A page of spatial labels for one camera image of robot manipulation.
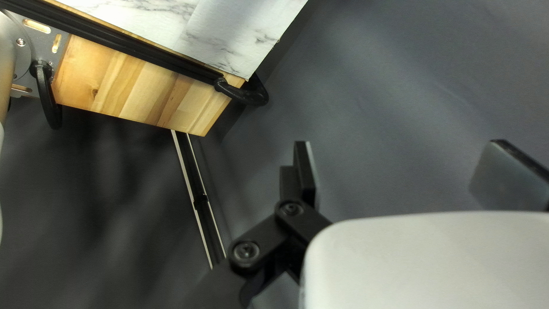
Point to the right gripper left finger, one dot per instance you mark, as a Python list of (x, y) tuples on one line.
[(296, 219)]

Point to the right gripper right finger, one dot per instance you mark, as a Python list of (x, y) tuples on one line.
[(510, 184)]

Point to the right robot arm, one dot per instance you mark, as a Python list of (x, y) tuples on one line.
[(8, 64)]

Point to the black frame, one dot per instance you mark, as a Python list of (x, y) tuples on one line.
[(107, 41)]

